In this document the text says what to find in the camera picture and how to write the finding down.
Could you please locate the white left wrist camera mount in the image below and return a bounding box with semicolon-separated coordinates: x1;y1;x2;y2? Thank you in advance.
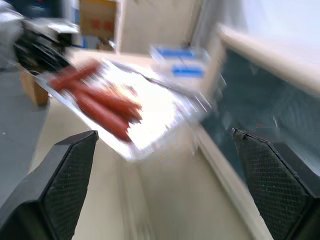
23;19;81;35

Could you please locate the plain brown cardboard box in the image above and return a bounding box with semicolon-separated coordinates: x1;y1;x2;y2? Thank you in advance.
18;69;50;108

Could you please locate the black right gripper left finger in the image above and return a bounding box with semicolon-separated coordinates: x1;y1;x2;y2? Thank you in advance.
0;129;99;240

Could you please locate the cream toaster oven glass door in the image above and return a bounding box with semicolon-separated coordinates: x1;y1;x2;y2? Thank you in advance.
194;23;320;240

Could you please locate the red sausage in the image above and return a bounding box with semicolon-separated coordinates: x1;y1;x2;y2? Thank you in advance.
72;84;143;113
104;102;144;125
48;63;103;91
76;96;133;143

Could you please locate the brown cardboard box red print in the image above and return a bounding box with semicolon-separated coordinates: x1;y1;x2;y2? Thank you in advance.
79;0;118;39

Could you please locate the white and blue box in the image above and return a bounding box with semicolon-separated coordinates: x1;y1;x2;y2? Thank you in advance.
149;44;213;81

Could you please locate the silver metal baking tray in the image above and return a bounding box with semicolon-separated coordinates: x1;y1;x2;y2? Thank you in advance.
34;58;213;162

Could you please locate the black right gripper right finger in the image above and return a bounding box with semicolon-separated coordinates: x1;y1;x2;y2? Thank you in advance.
231;128;320;240

